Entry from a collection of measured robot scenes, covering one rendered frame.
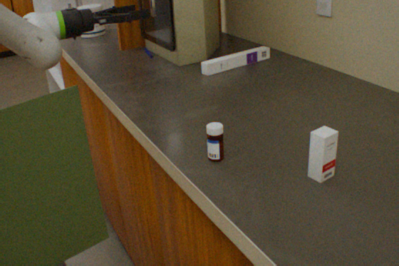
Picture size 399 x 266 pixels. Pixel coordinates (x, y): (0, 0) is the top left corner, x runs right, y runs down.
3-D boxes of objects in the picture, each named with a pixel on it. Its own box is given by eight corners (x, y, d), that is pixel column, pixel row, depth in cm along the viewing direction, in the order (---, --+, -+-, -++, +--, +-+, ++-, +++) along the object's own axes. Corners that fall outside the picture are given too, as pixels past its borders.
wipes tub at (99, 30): (102, 30, 212) (97, 2, 206) (108, 34, 202) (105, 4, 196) (78, 35, 207) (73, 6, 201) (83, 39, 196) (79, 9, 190)
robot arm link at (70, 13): (62, 38, 130) (68, 43, 123) (56, 3, 125) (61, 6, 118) (80, 36, 132) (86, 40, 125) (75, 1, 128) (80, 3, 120)
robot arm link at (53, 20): (13, 9, 118) (18, 40, 125) (18, 28, 110) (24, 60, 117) (57, 1, 124) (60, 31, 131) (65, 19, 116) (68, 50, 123)
